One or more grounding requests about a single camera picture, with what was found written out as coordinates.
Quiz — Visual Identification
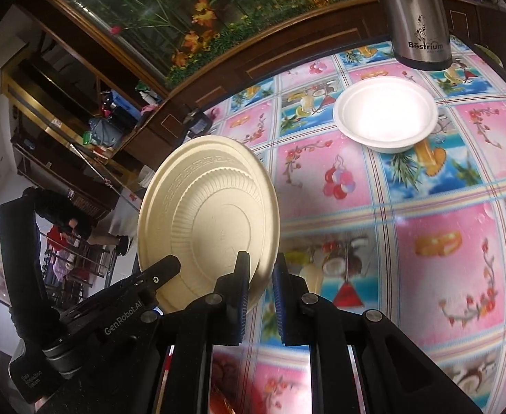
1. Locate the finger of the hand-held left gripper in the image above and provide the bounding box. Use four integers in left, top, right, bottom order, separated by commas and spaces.
105, 254, 182, 308

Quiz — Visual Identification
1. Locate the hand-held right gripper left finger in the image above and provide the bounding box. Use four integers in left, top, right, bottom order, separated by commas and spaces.
42, 251, 252, 414

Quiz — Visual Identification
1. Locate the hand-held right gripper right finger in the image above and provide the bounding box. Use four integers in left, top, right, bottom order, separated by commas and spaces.
271, 252, 484, 414

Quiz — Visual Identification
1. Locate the beige ribbed bowl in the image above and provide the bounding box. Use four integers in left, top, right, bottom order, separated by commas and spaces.
138, 135, 281, 315

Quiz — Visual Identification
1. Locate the fruit printed tablecloth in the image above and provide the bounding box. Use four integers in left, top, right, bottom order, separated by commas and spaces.
162, 37, 506, 414

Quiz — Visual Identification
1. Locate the blue thermos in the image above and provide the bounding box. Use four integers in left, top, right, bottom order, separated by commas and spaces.
110, 90, 129, 117

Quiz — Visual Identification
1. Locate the large white bowl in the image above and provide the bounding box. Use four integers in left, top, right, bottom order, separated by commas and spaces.
333, 75, 438, 153

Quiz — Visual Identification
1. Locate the brown wooden cabinet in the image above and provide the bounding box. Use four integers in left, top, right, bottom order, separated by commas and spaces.
20, 0, 392, 169

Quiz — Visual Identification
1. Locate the glass flower display case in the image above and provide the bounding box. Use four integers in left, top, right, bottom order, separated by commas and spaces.
46, 0, 378, 89

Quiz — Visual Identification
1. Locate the stainless steel kettle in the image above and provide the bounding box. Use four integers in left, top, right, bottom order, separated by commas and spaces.
363, 0, 454, 72

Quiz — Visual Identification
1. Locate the wooden side cabinet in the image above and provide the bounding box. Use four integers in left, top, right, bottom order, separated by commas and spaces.
440, 0, 506, 52

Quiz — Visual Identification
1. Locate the metal wire rack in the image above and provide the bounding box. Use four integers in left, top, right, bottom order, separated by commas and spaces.
42, 232, 117, 303

